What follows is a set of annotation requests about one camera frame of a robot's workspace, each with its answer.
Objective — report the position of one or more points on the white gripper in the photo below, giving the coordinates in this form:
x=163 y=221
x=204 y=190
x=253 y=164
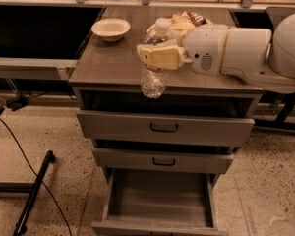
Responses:
x=205 y=48

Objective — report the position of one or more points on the clear plastic water bottle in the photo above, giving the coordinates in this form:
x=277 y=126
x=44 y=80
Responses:
x=153 y=80

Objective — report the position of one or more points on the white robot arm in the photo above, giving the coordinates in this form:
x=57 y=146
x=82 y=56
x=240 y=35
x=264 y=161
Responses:
x=260 y=57

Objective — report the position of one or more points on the grey top drawer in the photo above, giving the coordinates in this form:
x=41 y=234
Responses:
x=167 y=129

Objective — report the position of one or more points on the grey drawer cabinet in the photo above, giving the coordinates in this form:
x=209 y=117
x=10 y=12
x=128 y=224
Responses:
x=108 y=76

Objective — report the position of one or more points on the grey middle drawer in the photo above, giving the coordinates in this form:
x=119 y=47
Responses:
x=162 y=161

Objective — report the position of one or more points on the grey open bottom drawer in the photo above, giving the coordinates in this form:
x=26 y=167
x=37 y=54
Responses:
x=158 y=203

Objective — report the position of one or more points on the yellow chip bag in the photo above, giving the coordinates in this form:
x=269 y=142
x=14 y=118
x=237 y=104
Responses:
x=187 y=16

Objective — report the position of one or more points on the white bowl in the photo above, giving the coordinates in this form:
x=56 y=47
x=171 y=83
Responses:
x=111 y=30

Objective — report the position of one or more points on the grey chair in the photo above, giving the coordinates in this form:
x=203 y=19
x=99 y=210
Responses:
x=278 y=14

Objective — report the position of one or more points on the black stand leg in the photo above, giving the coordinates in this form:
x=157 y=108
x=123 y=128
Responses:
x=21 y=227

